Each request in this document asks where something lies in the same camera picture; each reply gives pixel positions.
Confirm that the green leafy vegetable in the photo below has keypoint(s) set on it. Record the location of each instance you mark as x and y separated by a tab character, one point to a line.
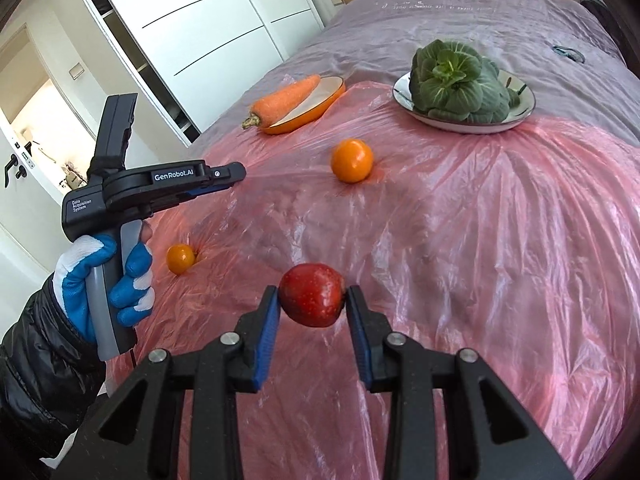
451	81

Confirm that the black jacket left forearm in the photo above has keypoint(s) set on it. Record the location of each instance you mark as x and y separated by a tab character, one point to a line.
50	376

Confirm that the blue white gloved left hand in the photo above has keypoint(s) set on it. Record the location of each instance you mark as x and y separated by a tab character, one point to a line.
133	296

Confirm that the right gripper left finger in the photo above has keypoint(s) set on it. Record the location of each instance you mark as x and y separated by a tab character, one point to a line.
258	330

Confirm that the red apple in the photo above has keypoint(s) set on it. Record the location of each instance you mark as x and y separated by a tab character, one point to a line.
312	294

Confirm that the white wardrobe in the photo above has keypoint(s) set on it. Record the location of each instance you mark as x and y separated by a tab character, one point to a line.
197	57

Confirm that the small orange fruit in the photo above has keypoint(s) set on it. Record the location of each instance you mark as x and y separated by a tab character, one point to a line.
352	161

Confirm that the small orange tomato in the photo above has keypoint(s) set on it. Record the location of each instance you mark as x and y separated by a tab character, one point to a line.
180	258

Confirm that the orange oval dish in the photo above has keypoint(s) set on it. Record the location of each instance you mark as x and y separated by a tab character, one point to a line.
324	95

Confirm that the white door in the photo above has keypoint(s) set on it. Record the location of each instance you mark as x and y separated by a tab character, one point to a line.
31	233

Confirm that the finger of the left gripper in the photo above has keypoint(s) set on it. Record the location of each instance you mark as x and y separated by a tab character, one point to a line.
177	185

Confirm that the black backpack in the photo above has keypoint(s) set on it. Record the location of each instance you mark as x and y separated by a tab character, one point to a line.
606	19

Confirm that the pink plastic sheet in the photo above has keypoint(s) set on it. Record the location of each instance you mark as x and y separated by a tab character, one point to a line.
523	245

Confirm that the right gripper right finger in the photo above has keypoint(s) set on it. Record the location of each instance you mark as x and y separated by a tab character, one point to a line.
368	330

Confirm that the purple bed cover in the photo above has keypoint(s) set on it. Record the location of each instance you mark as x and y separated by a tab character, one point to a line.
556	46

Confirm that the carrot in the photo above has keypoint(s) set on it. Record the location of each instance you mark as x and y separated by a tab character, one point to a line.
268	110

